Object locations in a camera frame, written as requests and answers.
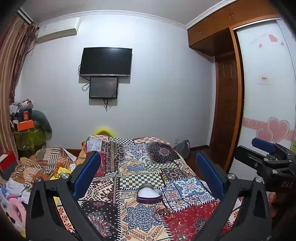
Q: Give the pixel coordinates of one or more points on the purple heart-shaped tin box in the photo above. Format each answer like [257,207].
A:
[148,199]

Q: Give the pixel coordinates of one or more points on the brown wooden door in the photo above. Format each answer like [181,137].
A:
[225,104]

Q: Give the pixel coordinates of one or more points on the colourful patchwork blanket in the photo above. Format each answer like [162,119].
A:
[138,157]

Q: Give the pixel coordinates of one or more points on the black wall television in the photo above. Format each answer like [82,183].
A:
[106,61]

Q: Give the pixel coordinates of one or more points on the yellow plastic object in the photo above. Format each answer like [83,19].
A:
[104,131]

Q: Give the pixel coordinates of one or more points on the grey backpack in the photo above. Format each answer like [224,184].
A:
[182,149]

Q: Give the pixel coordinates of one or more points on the orange box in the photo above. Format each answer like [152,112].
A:
[24,125]

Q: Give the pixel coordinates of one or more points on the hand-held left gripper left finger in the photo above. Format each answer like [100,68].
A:
[89,172]

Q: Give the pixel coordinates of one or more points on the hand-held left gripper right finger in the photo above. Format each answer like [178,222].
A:
[208,172]

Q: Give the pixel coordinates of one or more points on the wooden overhead cabinet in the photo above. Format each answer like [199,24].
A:
[208,32]

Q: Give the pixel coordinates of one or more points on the red gift box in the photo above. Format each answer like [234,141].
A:
[26,115]

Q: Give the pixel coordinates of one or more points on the red cardboard box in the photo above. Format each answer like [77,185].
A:
[7,161]

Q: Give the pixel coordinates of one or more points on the small black wall monitor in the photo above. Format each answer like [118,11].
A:
[103,87]

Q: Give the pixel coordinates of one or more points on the brown striped curtain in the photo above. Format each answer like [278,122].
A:
[11,69]

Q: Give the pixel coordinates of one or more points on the white paper note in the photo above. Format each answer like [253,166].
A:
[263,80]

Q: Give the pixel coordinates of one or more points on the yellow cloth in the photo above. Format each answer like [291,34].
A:
[60,172]

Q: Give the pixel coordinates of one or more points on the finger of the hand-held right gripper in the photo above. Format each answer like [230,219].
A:
[249,157]
[263,143]

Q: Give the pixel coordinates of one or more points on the white air conditioner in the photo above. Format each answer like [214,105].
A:
[57,30]

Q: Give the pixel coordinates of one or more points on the pink plush toy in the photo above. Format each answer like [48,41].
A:
[13,209]

